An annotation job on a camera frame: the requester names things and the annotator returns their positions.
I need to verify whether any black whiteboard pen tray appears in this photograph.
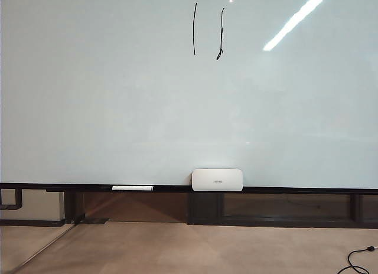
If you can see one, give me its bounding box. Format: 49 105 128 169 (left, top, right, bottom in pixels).
45 183 283 195

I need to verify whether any white rectangular whiteboard eraser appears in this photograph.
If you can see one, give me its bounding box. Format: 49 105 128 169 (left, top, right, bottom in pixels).
191 168 245 193

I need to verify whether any black floor cable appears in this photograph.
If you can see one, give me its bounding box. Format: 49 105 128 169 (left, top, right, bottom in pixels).
347 245 378 274

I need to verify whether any large glass whiteboard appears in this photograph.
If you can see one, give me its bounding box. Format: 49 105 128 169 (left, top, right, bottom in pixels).
0 0 378 190

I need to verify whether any black glass partition frame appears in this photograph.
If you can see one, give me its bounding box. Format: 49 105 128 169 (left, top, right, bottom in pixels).
63 191 378 228

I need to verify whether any white marker pen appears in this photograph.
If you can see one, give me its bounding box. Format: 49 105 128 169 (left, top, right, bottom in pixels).
111 185 154 192

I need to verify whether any black square door handle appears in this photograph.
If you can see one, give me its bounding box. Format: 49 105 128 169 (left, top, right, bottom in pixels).
0 188 23 210

